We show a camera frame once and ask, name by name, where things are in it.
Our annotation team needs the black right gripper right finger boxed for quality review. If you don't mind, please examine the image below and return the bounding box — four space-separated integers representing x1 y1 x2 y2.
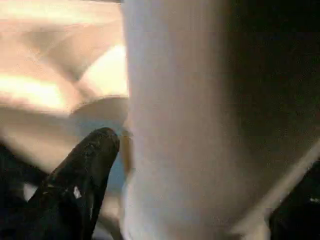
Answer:
268 159 320 240

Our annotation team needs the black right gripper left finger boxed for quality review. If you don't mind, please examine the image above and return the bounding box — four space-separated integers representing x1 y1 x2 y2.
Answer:
0 126 121 240

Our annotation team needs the white plastic table leg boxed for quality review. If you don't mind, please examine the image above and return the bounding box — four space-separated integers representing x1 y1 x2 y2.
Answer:
121 0 320 240

